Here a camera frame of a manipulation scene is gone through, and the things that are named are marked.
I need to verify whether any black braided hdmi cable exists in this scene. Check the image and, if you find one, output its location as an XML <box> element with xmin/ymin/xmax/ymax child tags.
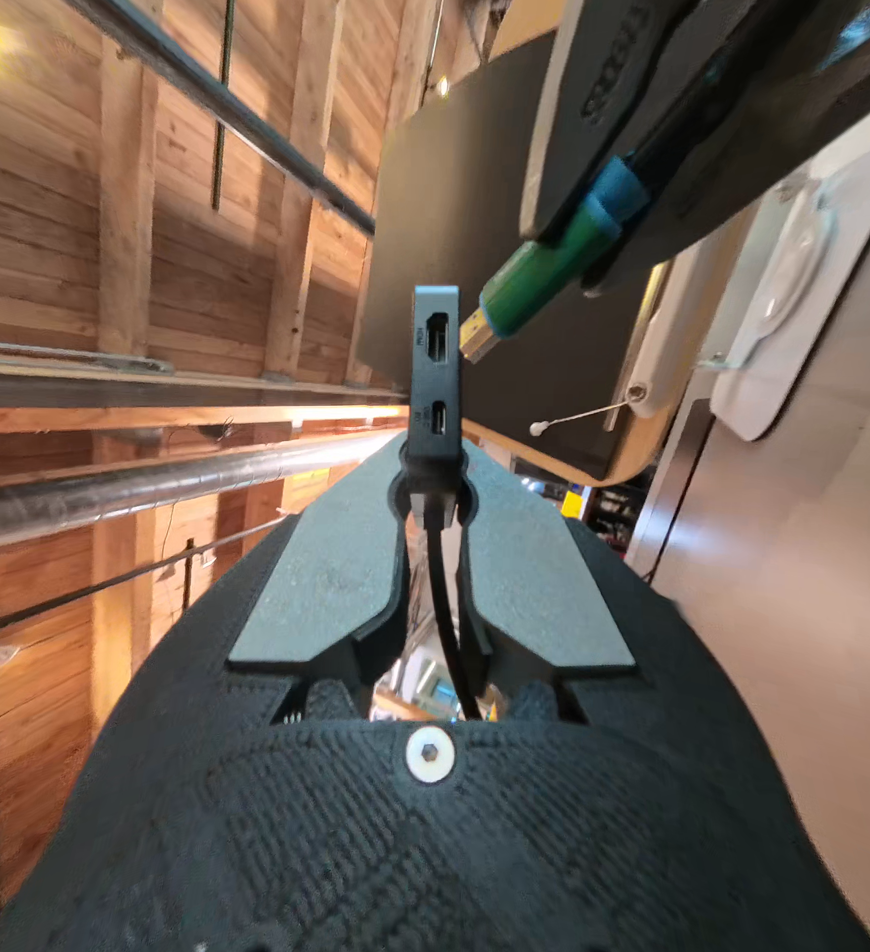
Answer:
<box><xmin>457</xmin><ymin>45</ymin><xmax>726</xmax><ymax>365</ymax></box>

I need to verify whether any black ceiling pipe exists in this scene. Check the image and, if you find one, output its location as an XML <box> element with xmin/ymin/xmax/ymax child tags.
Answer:
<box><xmin>66</xmin><ymin>0</ymin><xmax>378</xmax><ymax>238</ymax></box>

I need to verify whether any white peg with cord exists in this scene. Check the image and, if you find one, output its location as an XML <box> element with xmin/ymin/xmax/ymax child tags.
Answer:
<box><xmin>529</xmin><ymin>385</ymin><xmax>648</xmax><ymax>438</ymax></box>

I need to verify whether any black multiport adapter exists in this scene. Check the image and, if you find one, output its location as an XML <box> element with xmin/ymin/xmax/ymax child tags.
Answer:
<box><xmin>410</xmin><ymin>286</ymin><xmax>483</xmax><ymax>721</ymax></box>

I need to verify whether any silver air duct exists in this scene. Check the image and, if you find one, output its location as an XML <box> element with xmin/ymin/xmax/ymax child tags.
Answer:
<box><xmin>0</xmin><ymin>430</ymin><xmax>410</xmax><ymax>557</ymax></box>

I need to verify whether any black wooden-rimmed board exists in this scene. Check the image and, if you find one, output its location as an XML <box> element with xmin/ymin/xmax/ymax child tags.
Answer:
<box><xmin>357</xmin><ymin>30</ymin><xmax>678</xmax><ymax>488</ymax></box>

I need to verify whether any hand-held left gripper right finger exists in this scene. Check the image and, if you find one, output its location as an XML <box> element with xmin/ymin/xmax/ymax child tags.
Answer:
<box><xmin>456</xmin><ymin>439</ymin><xmax>637</xmax><ymax>698</ymax></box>

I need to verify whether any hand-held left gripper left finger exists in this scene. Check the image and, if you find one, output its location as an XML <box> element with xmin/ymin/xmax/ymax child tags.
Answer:
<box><xmin>228</xmin><ymin>433</ymin><xmax>413</xmax><ymax>689</ymax></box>

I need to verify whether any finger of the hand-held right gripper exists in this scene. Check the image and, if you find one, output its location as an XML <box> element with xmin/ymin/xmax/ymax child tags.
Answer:
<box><xmin>580</xmin><ymin>0</ymin><xmax>870</xmax><ymax>295</ymax></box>
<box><xmin>518</xmin><ymin>0</ymin><xmax>704</xmax><ymax>248</ymax></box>

